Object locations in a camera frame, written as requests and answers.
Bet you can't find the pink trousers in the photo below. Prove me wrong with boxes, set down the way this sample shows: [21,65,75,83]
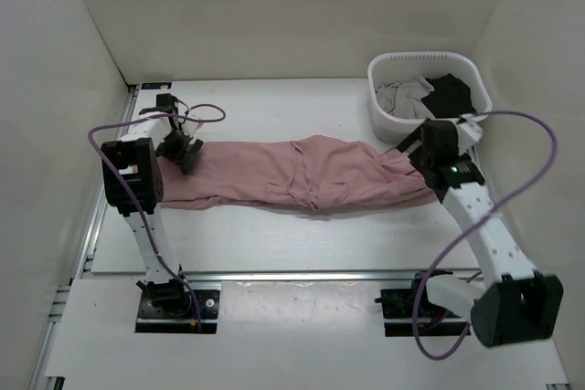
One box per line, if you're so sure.
[158,135,436,211]

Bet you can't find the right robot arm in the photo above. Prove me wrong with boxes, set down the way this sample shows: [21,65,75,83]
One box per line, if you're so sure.
[398,115,564,348]

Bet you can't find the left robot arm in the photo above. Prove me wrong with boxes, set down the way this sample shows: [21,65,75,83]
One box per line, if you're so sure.
[100,93,203,317]

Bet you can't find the white plastic basket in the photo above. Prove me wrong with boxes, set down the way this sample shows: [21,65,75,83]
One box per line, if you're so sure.
[367,51,493,144]

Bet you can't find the grey garment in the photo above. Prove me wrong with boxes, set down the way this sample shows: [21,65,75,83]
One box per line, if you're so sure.
[376,76,434,120]

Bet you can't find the black garment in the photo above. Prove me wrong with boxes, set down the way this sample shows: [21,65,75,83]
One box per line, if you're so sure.
[421,74,476,119]

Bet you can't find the black label strip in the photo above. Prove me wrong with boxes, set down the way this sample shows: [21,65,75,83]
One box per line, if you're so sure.
[140,82,172,90]

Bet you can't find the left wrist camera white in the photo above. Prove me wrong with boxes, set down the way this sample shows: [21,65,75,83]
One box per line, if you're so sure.
[181,114,205,136]

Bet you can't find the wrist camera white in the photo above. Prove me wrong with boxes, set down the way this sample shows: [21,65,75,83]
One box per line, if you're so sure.
[454,114,483,151]
[181,114,205,136]

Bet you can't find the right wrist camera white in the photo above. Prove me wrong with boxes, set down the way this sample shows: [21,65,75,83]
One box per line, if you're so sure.
[454,114,483,151]

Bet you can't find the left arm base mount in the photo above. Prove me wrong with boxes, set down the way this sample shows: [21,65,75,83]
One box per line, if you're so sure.
[134,289,220,335]

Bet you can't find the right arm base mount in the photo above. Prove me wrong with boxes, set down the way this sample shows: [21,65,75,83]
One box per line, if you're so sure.
[375,271,466,337]

